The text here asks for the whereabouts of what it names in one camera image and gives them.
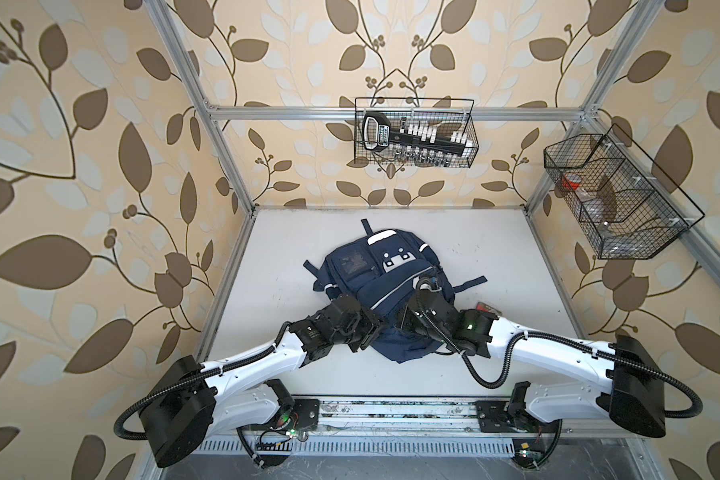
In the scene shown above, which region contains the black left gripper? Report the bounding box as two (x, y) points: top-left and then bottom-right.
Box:
(331, 304), (392, 350)

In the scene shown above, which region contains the red stationery blister pack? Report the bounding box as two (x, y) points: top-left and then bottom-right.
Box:
(475, 302), (502, 317)

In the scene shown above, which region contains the navy blue student backpack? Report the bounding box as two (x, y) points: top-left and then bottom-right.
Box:
(304, 219), (487, 363)

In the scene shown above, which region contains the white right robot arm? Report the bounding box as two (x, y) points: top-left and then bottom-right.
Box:
(397, 289), (667, 438)

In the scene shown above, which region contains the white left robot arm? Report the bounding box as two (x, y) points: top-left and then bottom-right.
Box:
(114, 295), (382, 468)

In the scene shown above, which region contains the black socket wrench set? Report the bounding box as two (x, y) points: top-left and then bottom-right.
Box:
(354, 109), (479, 161)

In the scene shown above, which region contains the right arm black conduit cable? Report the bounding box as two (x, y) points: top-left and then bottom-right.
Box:
(413, 278), (704, 469)

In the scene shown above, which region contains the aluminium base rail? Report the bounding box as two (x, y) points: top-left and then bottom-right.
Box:
(155, 392), (577, 442)

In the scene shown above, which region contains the black wire basket right wall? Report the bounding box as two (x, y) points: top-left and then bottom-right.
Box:
(543, 124), (705, 260)

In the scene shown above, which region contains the black wire basket wall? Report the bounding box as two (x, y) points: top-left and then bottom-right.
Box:
(543, 124), (705, 260)
(353, 96), (480, 169)

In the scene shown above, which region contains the black wire basket back wall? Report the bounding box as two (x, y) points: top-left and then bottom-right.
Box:
(353, 96), (480, 169)

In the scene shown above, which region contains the aluminium cage frame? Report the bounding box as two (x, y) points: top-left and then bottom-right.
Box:
(143, 0), (720, 415)

